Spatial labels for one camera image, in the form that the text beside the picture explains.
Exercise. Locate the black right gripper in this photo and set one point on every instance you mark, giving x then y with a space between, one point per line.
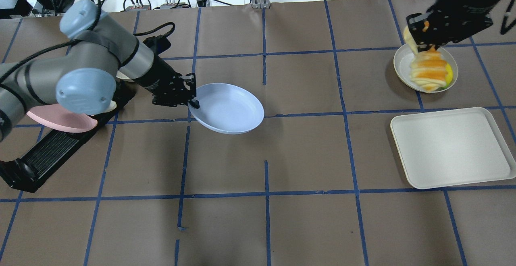
457 6

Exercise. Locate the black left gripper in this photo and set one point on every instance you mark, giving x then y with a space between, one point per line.
155 77

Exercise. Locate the light blue plate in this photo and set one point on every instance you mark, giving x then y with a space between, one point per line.
228 109

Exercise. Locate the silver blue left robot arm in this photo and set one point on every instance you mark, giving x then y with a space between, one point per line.
80 75

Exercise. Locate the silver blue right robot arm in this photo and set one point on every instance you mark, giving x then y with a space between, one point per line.
464 9

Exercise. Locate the cream plate with lemon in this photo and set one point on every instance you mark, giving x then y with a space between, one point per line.
403 58

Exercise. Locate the cream plate in rack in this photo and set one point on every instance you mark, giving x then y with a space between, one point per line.
112 106

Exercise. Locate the pink plate in rack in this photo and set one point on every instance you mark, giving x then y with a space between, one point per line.
58 118

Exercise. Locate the yellow lemon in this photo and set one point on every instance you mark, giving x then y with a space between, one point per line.
448 78

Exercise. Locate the cream rectangular tray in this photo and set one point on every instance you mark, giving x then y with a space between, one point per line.
451 147

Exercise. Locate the black dish rack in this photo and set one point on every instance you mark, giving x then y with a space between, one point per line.
29 172

